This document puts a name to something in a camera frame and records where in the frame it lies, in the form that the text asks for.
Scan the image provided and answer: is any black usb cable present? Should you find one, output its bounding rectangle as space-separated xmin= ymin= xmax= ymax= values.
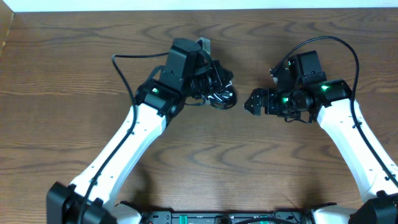
xmin=206 ymin=83 xmax=238 ymax=111

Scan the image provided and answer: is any cardboard panel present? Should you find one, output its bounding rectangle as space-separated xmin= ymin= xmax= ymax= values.
xmin=0 ymin=0 xmax=14 ymax=55

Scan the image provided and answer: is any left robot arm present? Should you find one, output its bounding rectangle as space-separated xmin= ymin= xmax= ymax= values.
xmin=46 ymin=37 xmax=237 ymax=224

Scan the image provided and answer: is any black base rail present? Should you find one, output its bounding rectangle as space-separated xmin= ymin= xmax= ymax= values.
xmin=139 ymin=208 xmax=315 ymax=224

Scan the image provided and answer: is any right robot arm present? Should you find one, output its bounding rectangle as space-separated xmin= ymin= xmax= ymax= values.
xmin=244 ymin=51 xmax=397 ymax=223

